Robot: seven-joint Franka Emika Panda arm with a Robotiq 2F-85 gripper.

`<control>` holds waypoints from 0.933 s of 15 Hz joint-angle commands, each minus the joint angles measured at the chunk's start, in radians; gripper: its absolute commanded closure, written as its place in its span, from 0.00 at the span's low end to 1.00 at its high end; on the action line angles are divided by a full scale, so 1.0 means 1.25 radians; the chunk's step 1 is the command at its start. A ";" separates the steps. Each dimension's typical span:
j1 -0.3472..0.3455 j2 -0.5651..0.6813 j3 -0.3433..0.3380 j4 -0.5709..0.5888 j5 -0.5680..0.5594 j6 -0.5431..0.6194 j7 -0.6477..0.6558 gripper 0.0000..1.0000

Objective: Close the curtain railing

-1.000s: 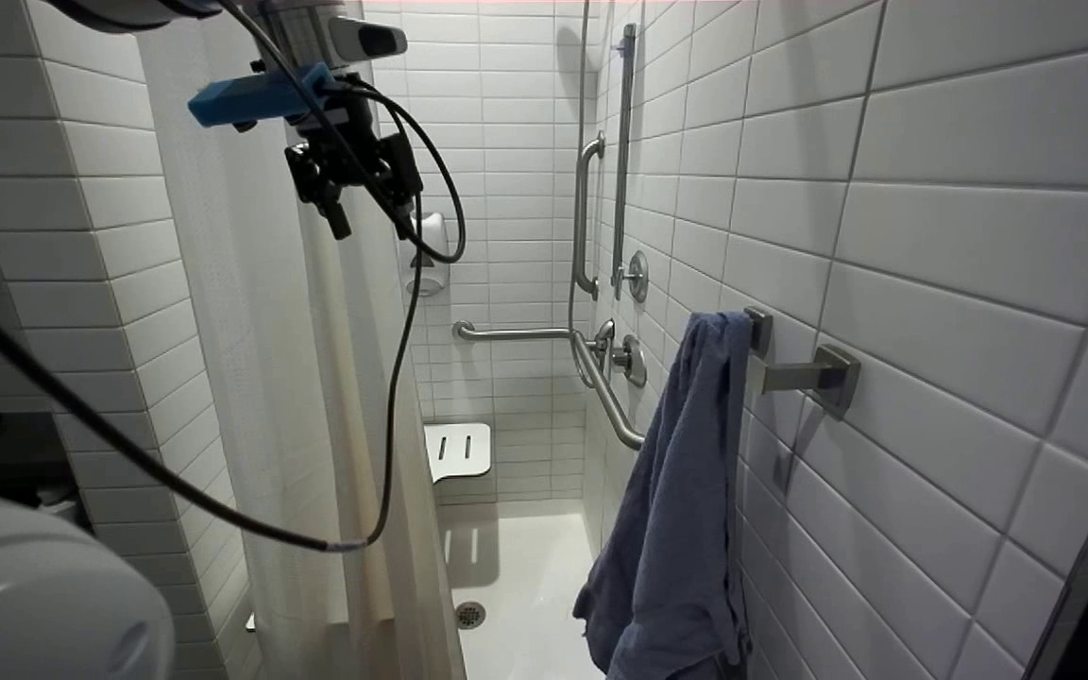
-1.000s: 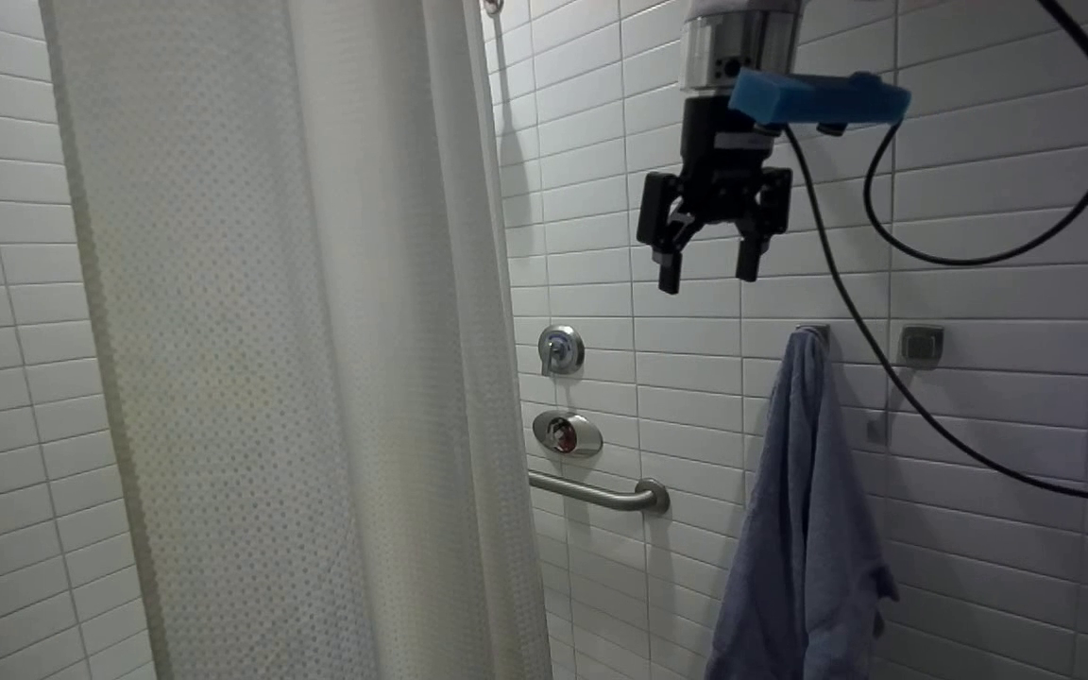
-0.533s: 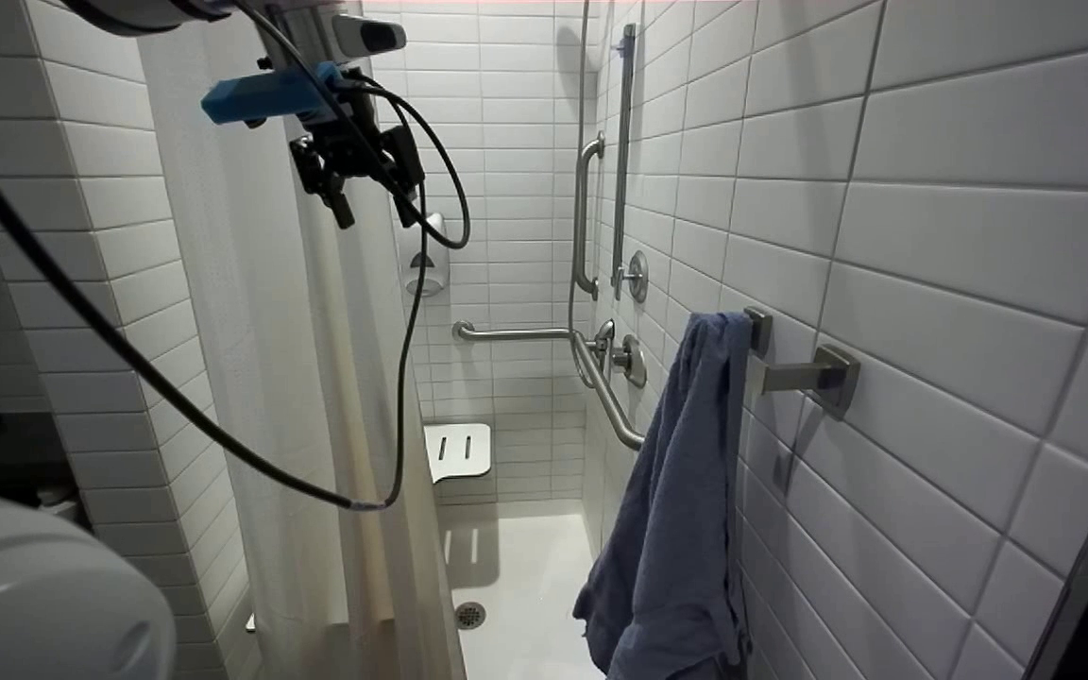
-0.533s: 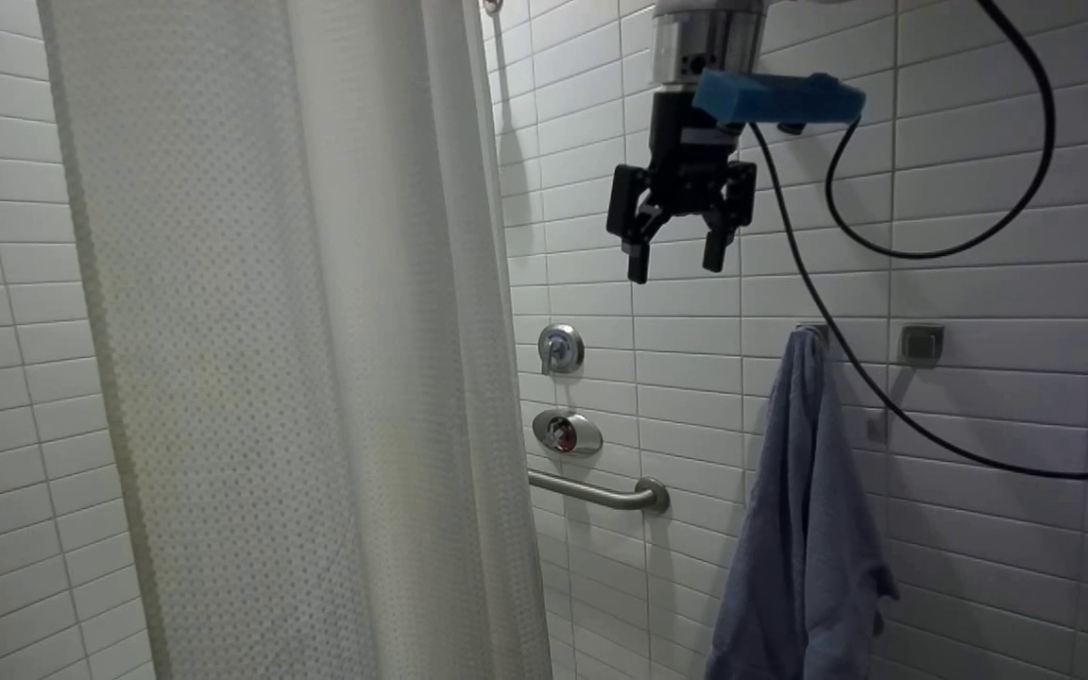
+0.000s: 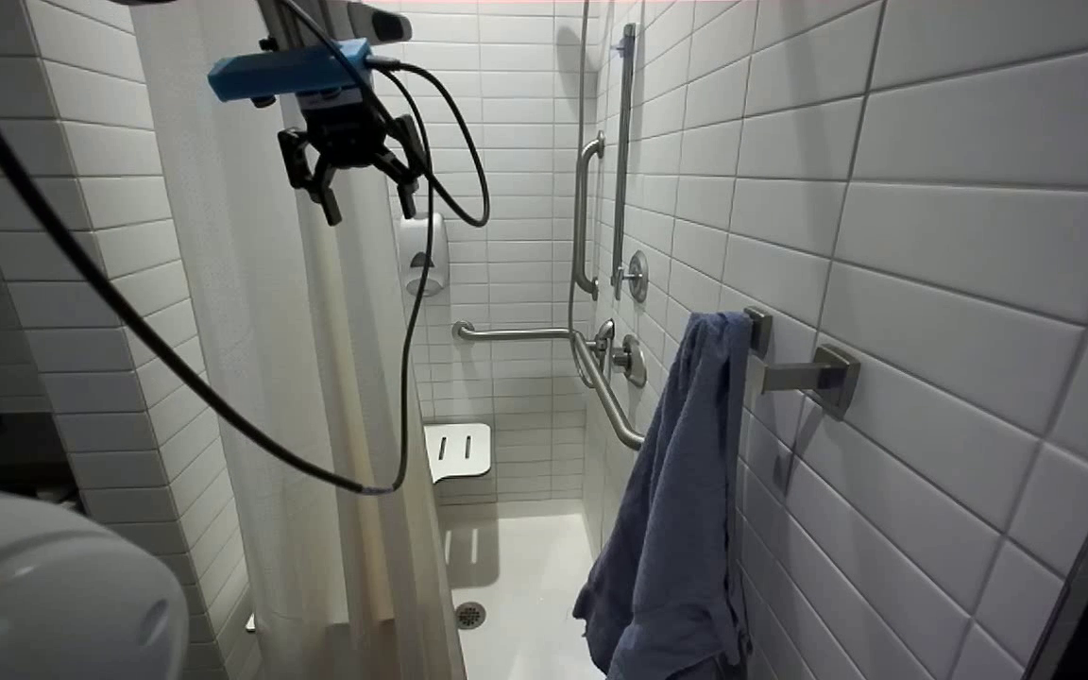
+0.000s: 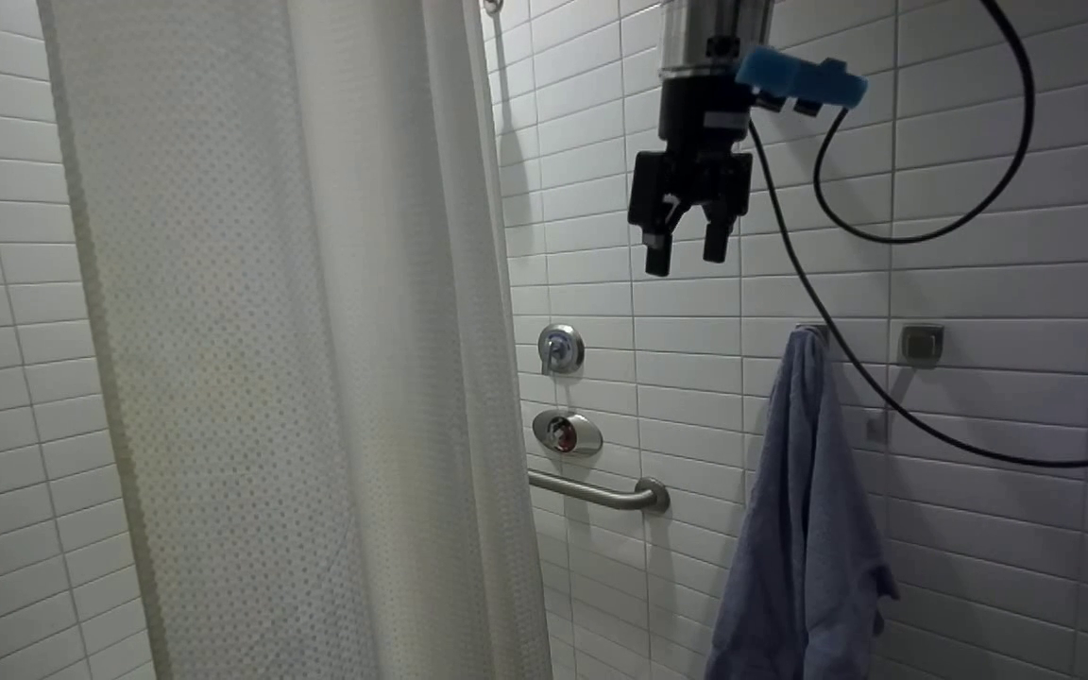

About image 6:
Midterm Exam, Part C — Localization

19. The round chrome valve knob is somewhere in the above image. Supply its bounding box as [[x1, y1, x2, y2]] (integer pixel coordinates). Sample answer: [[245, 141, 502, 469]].
[[534, 322, 590, 379]]

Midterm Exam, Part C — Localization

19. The blue hanging towel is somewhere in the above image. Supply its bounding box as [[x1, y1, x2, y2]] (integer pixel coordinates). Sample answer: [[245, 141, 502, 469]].
[[703, 322, 904, 680]]

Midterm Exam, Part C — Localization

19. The short looped black cable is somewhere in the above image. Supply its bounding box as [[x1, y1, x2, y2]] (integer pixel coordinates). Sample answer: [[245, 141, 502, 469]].
[[810, 0, 1038, 248]]

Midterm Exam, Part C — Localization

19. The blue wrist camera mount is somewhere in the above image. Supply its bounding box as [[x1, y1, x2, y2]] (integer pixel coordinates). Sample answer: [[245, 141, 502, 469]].
[[733, 46, 872, 121]]

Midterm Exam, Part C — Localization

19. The long sagging black cable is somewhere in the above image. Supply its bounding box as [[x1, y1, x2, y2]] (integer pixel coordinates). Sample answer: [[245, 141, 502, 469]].
[[746, 118, 1088, 471]]

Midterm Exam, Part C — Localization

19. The empty metal wall hook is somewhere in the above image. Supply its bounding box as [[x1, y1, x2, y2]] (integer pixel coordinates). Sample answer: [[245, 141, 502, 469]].
[[896, 322, 949, 374]]

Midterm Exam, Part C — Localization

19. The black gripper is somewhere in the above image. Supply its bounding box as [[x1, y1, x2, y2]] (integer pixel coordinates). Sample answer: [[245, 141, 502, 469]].
[[622, 70, 757, 279]]

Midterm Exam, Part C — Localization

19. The white shower curtain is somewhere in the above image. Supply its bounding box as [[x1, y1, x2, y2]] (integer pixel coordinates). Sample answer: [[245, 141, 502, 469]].
[[34, 0, 557, 680]]

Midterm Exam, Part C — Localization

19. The thin metal shower hose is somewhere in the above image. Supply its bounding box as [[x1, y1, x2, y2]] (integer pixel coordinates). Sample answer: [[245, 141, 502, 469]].
[[481, 0, 513, 143]]

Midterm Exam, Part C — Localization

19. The chrome horizontal grab bar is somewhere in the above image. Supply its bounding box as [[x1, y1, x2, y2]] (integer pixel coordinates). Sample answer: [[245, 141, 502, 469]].
[[527, 464, 675, 516]]

